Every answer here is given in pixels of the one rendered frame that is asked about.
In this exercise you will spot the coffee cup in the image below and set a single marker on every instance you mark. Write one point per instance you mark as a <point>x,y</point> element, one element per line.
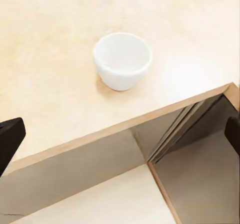
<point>122,60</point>

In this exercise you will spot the countertop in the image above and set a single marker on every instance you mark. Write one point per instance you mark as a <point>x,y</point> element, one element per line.
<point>216,24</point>
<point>48,74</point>

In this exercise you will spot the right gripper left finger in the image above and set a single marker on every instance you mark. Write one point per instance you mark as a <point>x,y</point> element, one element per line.
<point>12,133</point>

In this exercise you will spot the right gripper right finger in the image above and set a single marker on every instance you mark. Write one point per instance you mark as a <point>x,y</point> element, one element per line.
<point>232,133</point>

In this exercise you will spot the cabinet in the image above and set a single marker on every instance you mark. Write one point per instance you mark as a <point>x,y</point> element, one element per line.
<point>39,185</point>
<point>199,168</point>

